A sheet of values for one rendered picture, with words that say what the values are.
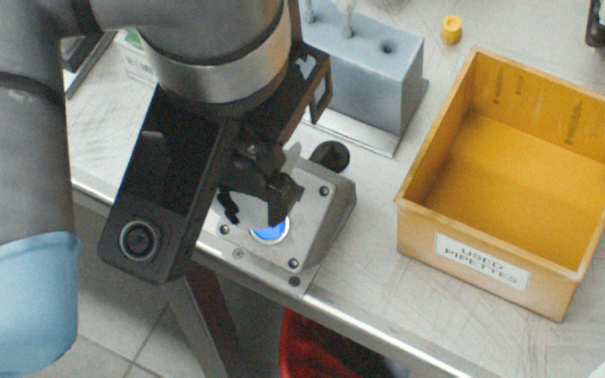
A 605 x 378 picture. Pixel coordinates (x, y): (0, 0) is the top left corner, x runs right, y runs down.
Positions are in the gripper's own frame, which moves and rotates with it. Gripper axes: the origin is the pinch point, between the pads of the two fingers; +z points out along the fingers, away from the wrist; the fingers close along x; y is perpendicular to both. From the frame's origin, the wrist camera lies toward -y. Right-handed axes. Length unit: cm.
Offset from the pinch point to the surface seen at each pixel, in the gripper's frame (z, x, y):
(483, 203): 11.9, -12.0, 13.4
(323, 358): 61, 2, 9
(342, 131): 11.7, 0.1, 13.8
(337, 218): 9.7, -3.4, 6.6
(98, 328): 100, 39, 7
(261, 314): 100, 20, 20
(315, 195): 4.9, -2.3, 5.7
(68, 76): 11.3, 21.4, 8.0
